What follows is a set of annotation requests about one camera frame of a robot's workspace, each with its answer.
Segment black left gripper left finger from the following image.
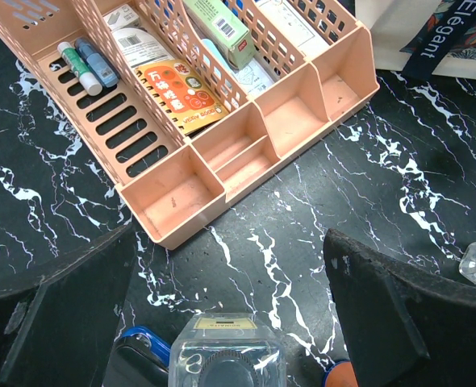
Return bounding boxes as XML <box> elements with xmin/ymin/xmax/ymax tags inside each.
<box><xmin>0</xmin><ymin>225</ymin><xmax>136</xmax><ymax>386</ymax></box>

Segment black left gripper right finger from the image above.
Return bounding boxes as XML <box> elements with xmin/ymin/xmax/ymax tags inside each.
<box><xmin>323</xmin><ymin>229</ymin><xmax>476</xmax><ymax>386</ymax></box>

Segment tall clear square bottle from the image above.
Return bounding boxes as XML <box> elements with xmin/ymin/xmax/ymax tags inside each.
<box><xmin>168</xmin><ymin>313</ymin><xmax>286</xmax><ymax>386</ymax></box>

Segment orange bottle blue cap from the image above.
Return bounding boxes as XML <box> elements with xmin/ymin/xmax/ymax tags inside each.
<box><xmin>322</xmin><ymin>360</ymin><xmax>359</xmax><ymax>387</ymax></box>

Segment blue black stapler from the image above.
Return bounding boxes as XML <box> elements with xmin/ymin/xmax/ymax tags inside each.
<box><xmin>102</xmin><ymin>326</ymin><xmax>171</xmax><ymax>386</ymax></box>

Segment peach plastic desk organizer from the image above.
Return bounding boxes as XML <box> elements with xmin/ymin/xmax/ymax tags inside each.
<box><xmin>0</xmin><ymin>1</ymin><xmax>379</xmax><ymax>249</ymax></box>

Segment green white glue stick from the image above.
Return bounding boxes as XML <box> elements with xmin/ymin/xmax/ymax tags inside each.
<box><xmin>57</xmin><ymin>42</ymin><xmax>102</xmax><ymax>96</ymax></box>

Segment blue glue stick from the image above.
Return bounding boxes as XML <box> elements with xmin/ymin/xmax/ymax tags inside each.
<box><xmin>74</xmin><ymin>37</ymin><xmax>119</xmax><ymax>88</ymax></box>

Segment orange spiral notebook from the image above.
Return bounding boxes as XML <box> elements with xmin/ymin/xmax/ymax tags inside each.
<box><xmin>134</xmin><ymin>59</ymin><xmax>228</xmax><ymax>135</ymax></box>

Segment white plastic packet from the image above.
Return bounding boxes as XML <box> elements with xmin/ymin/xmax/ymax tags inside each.
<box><xmin>233</xmin><ymin>58</ymin><xmax>275</xmax><ymax>97</ymax></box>

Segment white label packet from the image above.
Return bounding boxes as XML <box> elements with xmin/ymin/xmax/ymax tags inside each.
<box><xmin>103</xmin><ymin>4</ymin><xmax>174</xmax><ymax>68</ymax></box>

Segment green cardboard box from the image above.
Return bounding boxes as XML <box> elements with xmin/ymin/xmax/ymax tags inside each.
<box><xmin>183</xmin><ymin>0</ymin><xmax>255</xmax><ymax>70</ymax></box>

